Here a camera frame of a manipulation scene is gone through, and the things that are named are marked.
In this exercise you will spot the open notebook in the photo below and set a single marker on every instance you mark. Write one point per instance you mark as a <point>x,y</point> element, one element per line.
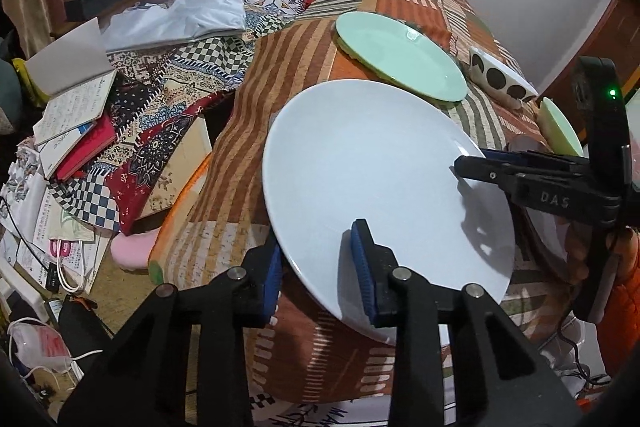
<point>77,77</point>

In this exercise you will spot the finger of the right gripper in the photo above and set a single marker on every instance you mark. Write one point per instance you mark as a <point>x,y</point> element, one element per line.
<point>490,174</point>
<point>533,158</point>

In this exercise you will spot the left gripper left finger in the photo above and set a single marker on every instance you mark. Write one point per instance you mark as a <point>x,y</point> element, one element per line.
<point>140,377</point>

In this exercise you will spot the red book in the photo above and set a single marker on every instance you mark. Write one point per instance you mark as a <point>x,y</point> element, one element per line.
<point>93,142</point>

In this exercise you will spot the patchwork striped bedspread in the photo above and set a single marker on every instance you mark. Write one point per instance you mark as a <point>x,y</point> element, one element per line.
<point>305,367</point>

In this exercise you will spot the mint green bowl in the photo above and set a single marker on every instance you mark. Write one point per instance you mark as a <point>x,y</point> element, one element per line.
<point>557,130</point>

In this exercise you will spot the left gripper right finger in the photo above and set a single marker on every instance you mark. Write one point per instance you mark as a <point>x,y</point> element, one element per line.
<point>500,379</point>

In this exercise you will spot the person's right hand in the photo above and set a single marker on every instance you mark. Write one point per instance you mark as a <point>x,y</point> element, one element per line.
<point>576,245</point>

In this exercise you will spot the white bowl black dots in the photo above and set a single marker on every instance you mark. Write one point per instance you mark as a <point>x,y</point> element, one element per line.
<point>499,81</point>

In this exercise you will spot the white plastic bag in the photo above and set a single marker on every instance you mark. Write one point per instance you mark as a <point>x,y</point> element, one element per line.
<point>40,346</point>

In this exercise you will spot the white plate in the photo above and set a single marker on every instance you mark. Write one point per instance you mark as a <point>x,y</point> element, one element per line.
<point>352,149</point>

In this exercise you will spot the mint green plate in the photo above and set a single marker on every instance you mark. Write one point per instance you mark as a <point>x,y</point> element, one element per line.
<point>401,54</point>

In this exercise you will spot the white cloth sheet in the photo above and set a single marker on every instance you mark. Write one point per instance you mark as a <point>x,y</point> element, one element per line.
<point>155,25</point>

